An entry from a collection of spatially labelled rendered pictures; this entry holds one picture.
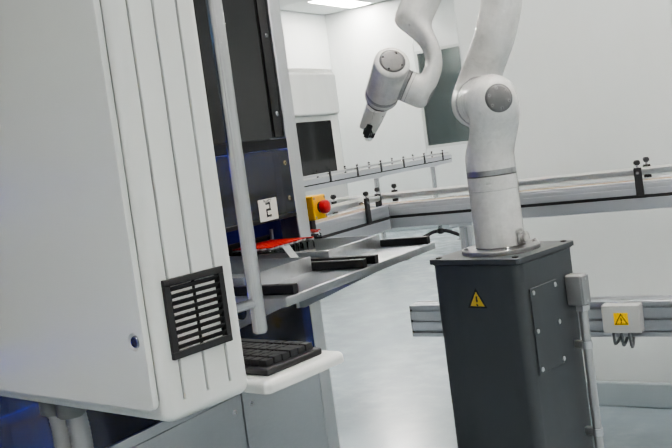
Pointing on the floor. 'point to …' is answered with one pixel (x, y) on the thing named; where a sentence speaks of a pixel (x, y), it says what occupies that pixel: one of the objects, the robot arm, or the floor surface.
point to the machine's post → (292, 228)
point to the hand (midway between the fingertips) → (371, 127)
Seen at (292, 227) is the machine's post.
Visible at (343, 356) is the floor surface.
